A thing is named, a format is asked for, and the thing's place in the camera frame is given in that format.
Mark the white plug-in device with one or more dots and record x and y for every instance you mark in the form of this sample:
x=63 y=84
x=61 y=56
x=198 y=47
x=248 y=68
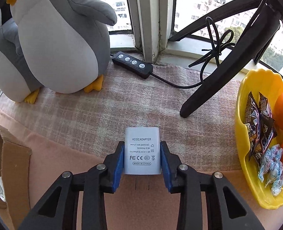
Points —
x=0 y=188

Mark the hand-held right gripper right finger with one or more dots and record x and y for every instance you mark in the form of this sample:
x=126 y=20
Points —
x=166 y=170

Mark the small grey penguin plush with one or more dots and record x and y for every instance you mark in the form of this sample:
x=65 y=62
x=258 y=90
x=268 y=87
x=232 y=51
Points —
x=60 y=40

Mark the cardboard box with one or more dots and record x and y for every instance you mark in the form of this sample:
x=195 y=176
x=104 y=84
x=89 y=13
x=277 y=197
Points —
x=12 y=163

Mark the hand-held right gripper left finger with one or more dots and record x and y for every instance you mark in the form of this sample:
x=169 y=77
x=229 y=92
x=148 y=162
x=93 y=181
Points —
x=115 y=170

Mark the white power adapter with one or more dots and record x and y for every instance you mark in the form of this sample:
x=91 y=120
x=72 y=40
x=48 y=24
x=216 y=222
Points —
x=141 y=153

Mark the pile of wrapped candies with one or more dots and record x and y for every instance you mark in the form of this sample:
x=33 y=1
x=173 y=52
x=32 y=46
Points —
x=273 y=170

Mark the black tripod stand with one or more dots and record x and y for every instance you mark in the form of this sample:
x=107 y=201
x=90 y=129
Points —
x=227 y=76

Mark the plaid blanket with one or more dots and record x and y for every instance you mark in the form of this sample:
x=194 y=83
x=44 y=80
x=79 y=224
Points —
x=143 y=105

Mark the white window frame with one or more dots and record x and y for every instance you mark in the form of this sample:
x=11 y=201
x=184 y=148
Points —
x=151 y=16

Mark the black inline remote control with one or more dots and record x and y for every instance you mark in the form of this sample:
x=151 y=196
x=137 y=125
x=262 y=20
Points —
x=131 y=63

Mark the large grey penguin plush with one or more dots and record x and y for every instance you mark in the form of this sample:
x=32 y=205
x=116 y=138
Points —
x=2 y=60

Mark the yellow plastic bowl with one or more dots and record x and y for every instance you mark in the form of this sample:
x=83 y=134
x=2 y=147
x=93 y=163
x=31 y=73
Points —
x=251 y=189

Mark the dark brown snack packet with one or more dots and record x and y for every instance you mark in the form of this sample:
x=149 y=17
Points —
x=251 y=115
x=265 y=134

